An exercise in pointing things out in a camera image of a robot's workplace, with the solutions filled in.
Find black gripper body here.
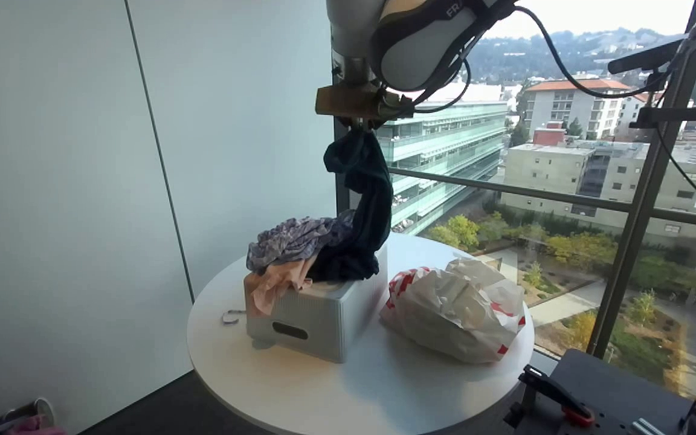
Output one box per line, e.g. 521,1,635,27
339,112,391,141

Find navy blue cloth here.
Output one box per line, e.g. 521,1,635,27
304,127,397,284

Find white plastic basket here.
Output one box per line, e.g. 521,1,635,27
243,238,391,365

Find white red plastic bag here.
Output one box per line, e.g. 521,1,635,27
378,255,530,366

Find purple patterned cloth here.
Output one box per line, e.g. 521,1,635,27
244,209,361,274

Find pink cloth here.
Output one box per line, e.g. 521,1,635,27
243,254,320,318

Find black flat box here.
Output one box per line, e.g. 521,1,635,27
551,346,696,435

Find magenta pink object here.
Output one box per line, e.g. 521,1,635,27
5,393,66,435

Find yellow-green wrist camera block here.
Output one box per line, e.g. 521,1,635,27
312,81,415,125

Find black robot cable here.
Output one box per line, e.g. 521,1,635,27
412,0,696,202

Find small metal key ring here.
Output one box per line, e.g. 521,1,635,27
218,307,250,328

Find dark horizontal window rail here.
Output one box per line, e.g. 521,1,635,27
386,164,696,233

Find black camera tripod stand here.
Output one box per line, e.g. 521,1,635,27
588,0,696,358

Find black clamp with red handle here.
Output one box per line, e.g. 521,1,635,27
502,361,603,429

